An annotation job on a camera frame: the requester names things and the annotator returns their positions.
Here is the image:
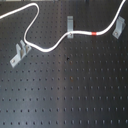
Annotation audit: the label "white cable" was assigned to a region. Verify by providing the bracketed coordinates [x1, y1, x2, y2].
[0, 0, 128, 54]

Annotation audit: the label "red tape marker on cable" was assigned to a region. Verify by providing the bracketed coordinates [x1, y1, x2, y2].
[91, 31, 97, 37]

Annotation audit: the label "left grey cable clip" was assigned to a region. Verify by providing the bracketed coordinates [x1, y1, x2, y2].
[10, 40, 31, 67]

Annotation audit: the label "grey cable clip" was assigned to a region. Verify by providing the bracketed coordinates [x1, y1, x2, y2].
[112, 16, 125, 39]
[67, 16, 74, 39]
[10, 40, 31, 67]

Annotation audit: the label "middle grey cable clip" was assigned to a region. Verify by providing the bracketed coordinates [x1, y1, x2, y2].
[67, 16, 74, 39]

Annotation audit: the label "right grey cable clip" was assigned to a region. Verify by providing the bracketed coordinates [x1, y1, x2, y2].
[112, 16, 125, 39]

